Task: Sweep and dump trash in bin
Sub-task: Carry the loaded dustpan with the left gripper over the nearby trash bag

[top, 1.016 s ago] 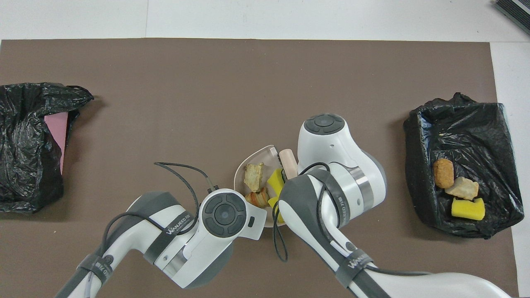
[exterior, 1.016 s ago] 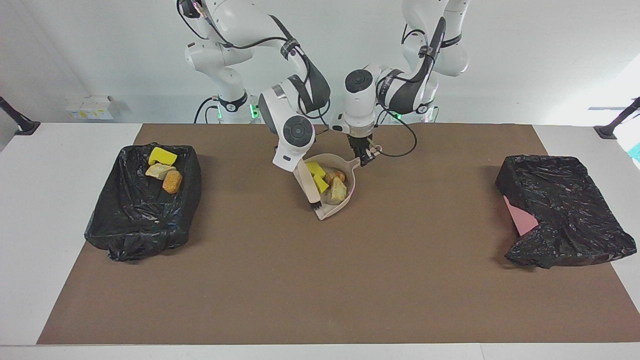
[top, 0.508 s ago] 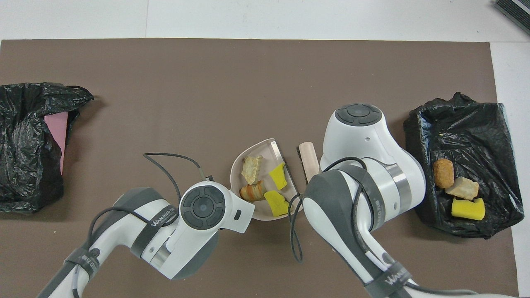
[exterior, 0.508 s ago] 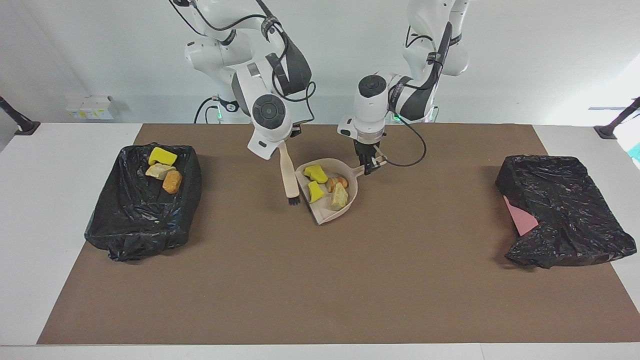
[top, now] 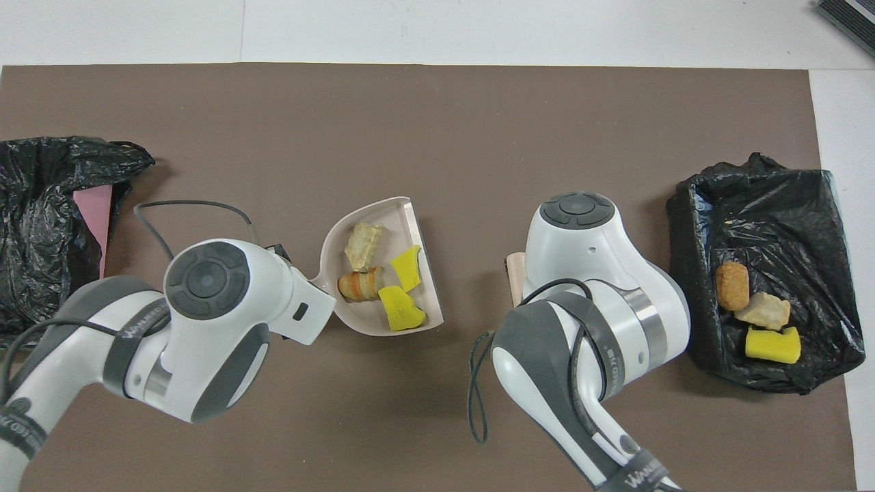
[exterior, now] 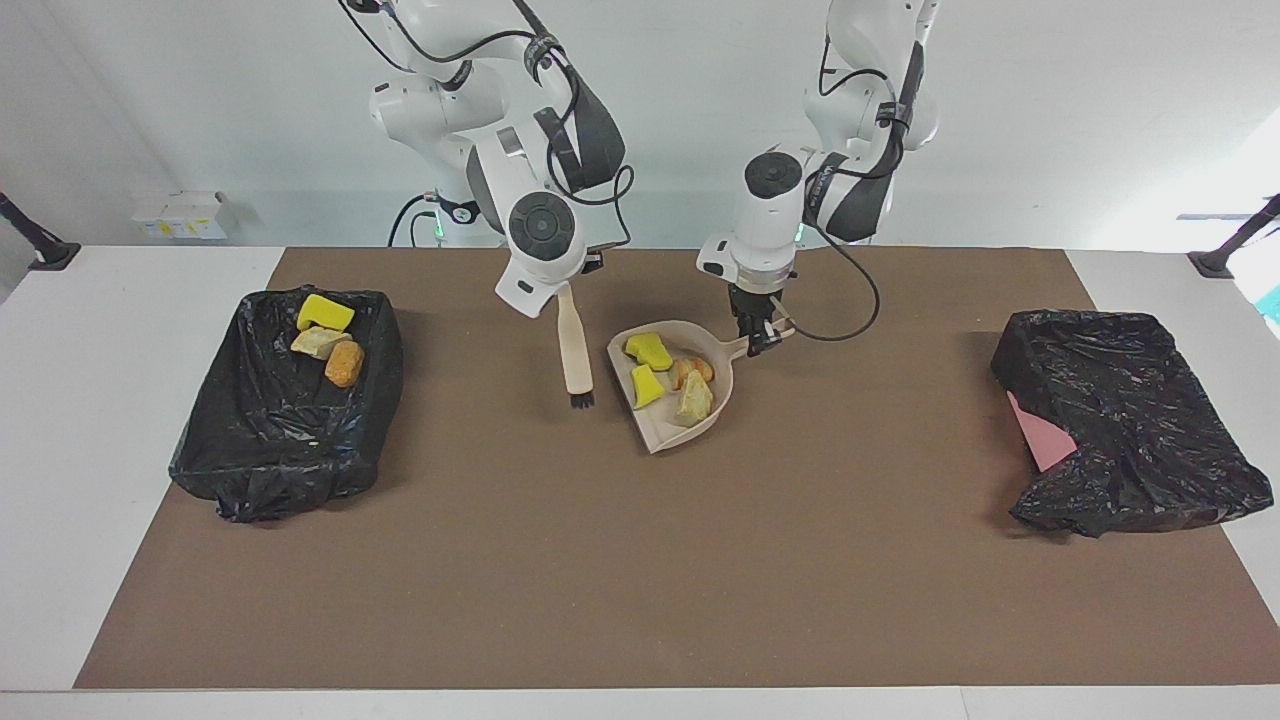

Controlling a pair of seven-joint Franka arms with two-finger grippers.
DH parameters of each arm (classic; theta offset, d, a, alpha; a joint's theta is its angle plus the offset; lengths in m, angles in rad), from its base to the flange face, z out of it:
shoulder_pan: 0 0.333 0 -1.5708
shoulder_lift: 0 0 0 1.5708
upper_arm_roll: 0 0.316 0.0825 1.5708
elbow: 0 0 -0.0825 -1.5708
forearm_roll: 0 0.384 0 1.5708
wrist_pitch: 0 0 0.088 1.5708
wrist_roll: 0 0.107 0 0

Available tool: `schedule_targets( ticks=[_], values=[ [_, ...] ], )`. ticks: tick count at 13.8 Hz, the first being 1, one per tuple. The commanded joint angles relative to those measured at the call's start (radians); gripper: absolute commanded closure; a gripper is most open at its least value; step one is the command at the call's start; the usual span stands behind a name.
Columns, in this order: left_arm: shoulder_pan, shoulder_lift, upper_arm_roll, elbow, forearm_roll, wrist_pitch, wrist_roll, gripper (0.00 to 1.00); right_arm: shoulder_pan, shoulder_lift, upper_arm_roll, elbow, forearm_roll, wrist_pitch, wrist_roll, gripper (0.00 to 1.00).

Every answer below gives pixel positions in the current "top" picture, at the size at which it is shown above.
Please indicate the striped orange bread roll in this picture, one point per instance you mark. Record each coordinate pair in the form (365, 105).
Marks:
(359, 285)

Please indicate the beige plastic dustpan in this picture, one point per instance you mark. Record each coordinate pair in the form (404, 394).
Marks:
(340, 249)

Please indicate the brown table mat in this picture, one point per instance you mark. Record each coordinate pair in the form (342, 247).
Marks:
(273, 123)

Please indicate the yellow sponge piece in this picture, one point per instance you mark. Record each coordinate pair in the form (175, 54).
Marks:
(407, 268)
(772, 346)
(400, 311)

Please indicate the pale crusty bread chunk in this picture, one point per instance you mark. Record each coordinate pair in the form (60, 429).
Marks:
(763, 311)

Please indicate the pink trash bin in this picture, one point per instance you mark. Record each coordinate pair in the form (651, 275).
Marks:
(94, 219)

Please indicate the brown fried croquette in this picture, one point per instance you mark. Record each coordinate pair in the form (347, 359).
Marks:
(732, 287)

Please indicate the black plastic trash bag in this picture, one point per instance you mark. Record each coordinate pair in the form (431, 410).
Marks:
(786, 225)
(41, 225)

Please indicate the pale bread piece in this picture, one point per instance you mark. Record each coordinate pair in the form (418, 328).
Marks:
(362, 246)

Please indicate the dark ribbed panel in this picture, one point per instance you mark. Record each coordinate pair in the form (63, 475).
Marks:
(851, 20)

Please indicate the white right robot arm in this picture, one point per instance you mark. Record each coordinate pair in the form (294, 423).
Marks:
(581, 260)

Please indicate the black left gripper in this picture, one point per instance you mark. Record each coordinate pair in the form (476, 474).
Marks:
(279, 254)

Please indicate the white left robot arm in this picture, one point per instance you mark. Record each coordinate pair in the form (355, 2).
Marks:
(225, 342)

